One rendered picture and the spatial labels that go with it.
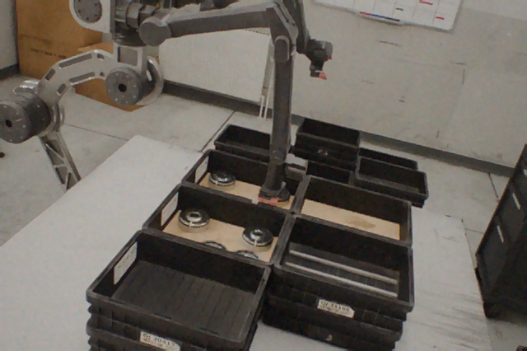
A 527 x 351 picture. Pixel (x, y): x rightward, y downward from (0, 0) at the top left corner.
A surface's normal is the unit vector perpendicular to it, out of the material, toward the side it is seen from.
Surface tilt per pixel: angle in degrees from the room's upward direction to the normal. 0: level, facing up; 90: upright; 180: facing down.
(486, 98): 90
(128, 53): 90
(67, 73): 90
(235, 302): 0
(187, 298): 0
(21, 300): 0
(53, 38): 92
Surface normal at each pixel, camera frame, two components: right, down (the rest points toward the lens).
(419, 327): 0.17, -0.86
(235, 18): -0.26, 0.55
